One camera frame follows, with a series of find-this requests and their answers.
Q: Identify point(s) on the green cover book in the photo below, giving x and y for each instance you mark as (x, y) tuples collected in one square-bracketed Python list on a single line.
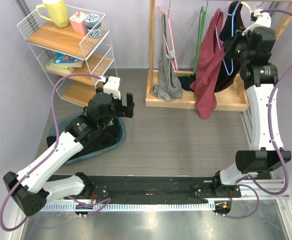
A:
[(53, 67)]

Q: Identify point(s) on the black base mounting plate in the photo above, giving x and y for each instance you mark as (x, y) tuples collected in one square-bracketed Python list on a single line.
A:
[(158, 190)]

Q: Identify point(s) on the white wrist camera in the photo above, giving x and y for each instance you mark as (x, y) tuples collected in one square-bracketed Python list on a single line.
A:
[(260, 19), (111, 86)]

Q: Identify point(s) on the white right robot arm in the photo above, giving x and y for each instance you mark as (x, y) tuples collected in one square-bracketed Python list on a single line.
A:
[(266, 151)]

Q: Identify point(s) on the teal plastic laundry basin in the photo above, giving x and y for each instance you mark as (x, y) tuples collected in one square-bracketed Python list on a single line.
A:
[(116, 137)]

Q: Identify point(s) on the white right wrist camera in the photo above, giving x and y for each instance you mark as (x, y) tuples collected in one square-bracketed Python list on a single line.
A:
[(260, 19)]

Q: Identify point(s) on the green hanger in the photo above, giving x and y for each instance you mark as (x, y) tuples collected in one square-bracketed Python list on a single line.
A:
[(201, 24)]

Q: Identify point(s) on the slotted aluminium cable rail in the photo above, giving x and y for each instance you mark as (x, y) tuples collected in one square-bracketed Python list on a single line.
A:
[(70, 206)]

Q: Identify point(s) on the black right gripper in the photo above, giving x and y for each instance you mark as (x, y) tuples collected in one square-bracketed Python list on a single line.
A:
[(229, 45)]

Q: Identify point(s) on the blue white patterned cup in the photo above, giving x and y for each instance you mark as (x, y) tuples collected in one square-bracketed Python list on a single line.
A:
[(93, 23)]

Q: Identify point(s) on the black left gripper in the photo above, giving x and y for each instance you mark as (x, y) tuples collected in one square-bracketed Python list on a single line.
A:
[(124, 111)]

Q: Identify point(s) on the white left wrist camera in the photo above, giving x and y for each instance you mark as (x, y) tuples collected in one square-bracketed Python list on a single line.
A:
[(111, 86)]

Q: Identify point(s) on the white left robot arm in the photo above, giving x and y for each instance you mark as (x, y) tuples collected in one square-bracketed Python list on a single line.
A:
[(30, 187)]

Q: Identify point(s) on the white wire wooden shelf rack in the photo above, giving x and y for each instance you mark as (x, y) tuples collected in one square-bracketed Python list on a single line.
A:
[(61, 51)]

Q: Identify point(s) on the light blue hanger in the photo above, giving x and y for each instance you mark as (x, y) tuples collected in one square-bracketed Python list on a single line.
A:
[(232, 23)]

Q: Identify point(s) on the grey tank top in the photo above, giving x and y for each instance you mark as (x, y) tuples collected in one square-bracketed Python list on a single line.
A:
[(169, 86)]

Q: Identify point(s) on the yellow mug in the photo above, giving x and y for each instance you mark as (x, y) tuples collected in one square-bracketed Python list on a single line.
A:
[(57, 11)]

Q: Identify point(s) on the blue cover book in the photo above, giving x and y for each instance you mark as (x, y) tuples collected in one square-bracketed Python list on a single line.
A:
[(67, 61)]

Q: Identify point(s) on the cream white hanger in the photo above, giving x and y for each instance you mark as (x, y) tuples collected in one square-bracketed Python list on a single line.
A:
[(247, 6)]

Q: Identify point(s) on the pink small box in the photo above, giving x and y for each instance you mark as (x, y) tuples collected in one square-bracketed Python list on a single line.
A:
[(77, 21)]

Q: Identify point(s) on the pink hanger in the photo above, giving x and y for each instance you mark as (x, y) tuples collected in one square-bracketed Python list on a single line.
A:
[(169, 36)]

